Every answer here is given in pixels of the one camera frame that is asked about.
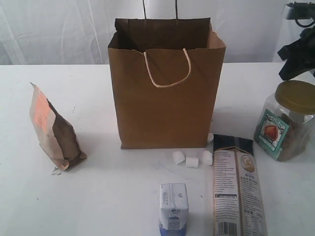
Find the white blue milk carton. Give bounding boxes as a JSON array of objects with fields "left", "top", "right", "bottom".
[{"left": 158, "top": 183, "right": 189, "bottom": 236}]

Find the white marshmallow left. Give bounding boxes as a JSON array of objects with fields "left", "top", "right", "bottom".
[{"left": 172, "top": 150, "right": 186, "bottom": 165}]

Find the long noodle package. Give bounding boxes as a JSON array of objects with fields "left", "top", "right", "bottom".
[{"left": 213, "top": 134, "right": 267, "bottom": 236}]

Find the torn kraft paper pouch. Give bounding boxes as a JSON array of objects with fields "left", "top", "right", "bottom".
[{"left": 30, "top": 83, "right": 87, "bottom": 171}]

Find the small torn paper scrap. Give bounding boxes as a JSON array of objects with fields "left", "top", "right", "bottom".
[{"left": 51, "top": 167, "right": 62, "bottom": 176}]

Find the white marshmallow middle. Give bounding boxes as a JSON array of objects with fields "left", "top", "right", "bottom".
[{"left": 185, "top": 156, "right": 199, "bottom": 168}]

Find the brown paper shopping bag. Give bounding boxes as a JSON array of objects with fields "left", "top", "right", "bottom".
[{"left": 107, "top": 0, "right": 225, "bottom": 150}]

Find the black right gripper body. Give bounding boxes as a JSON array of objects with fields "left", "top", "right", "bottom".
[{"left": 299, "top": 27, "right": 315, "bottom": 71}]

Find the white marshmallow by bag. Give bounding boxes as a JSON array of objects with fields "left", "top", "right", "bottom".
[{"left": 207, "top": 133, "right": 214, "bottom": 143}]

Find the white marshmallow right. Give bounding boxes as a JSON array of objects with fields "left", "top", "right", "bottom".
[{"left": 202, "top": 150, "right": 213, "bottom": 166}]

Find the clear nut jar gold lid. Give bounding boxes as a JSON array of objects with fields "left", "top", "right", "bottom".
[{"left": 253, "top": 80, "right": 315, "bottom": 162}]

